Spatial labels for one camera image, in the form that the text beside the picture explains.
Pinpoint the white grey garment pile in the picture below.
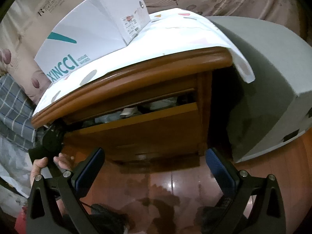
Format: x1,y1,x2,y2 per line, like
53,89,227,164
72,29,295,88
94,97,177,124

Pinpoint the white underwear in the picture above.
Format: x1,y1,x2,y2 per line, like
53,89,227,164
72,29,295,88
120,107,141,118

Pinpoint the wooden nightstand drawer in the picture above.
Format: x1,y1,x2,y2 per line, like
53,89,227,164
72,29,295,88
65,103,206,162

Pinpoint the person's left hand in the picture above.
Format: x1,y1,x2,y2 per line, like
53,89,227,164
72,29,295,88
29,152,74,215

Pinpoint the blue plaid cloth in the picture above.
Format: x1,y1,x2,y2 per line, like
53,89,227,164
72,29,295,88
0,74,36,151

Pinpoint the brown wooden nightstand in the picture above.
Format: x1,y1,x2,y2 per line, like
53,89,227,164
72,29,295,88
32,47,232,162

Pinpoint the white Xincci shoe box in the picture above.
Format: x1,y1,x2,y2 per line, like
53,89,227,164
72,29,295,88
34,0,150,83

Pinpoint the white dotted table cover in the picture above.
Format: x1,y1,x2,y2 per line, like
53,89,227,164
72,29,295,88
35,9,255,112

